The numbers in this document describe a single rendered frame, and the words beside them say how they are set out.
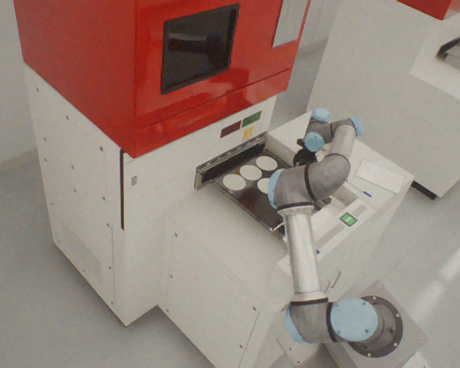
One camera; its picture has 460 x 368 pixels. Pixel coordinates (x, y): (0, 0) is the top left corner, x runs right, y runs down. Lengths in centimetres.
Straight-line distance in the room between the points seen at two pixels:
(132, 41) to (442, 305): 249
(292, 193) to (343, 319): 39
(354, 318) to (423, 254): 207
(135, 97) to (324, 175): 61
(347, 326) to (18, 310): 181
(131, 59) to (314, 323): 91
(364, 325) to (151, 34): 98
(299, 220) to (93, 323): 147
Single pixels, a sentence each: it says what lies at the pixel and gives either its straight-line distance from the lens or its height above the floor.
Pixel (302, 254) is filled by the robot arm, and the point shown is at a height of 118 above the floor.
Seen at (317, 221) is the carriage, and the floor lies 88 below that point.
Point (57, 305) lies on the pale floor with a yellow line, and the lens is 265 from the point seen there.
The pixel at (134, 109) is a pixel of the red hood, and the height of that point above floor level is 142.
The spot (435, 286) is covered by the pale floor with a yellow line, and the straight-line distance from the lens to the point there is 324.
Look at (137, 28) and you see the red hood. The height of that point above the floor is 168.
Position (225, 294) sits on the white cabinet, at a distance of 188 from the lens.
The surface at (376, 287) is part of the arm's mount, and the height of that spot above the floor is 106.
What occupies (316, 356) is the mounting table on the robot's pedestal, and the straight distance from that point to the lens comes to 166.
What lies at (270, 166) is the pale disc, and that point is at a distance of 210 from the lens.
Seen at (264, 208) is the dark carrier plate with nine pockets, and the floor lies 90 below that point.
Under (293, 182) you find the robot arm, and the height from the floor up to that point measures 132.
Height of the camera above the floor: 222
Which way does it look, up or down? 43 degrees down
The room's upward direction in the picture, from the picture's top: 12 degrees clockwise
